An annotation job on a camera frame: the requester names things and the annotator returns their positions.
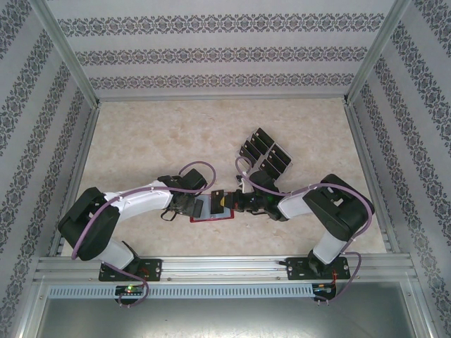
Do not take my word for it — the aluminium side rail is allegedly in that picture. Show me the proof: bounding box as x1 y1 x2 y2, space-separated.
49 104 103 256
343 104 399 256

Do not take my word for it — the clear acrylic card stand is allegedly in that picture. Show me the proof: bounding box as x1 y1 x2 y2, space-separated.
234 126 294 177

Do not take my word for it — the grey slotted cable duct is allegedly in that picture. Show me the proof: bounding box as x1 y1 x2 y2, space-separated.
47 284 314 299

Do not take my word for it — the aluminium frame post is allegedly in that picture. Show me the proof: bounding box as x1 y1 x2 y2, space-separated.
30 0 103 108
341 0 413 106

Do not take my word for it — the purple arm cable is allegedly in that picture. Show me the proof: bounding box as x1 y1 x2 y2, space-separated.
235 156 375 304
70 160 216 308

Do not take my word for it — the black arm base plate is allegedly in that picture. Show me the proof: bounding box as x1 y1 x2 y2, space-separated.
285 256 356 282
98 258 163 283

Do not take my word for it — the metal sheet tray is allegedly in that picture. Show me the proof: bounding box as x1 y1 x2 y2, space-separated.
20 297 433 338

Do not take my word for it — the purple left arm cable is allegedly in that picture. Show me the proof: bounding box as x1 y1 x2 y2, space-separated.
70 160 216 308

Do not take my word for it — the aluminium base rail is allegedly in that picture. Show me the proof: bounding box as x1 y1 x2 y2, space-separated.
35 256 413 282

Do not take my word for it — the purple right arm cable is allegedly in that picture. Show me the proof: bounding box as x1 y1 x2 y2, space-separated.
235 156 375 304

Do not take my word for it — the red card holder wallet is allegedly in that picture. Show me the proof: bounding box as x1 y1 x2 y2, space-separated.
189 196 235 225

